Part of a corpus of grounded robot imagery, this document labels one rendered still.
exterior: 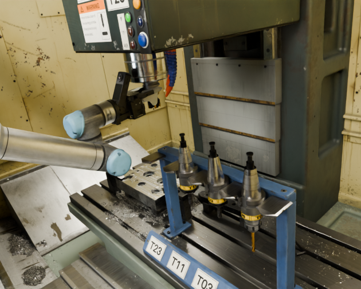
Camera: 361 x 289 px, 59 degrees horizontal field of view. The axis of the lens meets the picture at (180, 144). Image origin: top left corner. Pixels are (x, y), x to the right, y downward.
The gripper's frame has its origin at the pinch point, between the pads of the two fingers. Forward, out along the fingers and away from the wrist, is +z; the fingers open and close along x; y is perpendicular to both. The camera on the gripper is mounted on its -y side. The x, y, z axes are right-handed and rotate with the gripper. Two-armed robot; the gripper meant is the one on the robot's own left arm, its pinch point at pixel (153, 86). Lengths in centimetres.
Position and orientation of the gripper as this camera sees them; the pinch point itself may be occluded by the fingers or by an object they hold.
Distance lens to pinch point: 117.7
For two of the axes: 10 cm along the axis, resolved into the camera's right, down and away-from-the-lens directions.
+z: 6.8, -4.0, 6.1
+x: 7.2, 1.8, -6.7
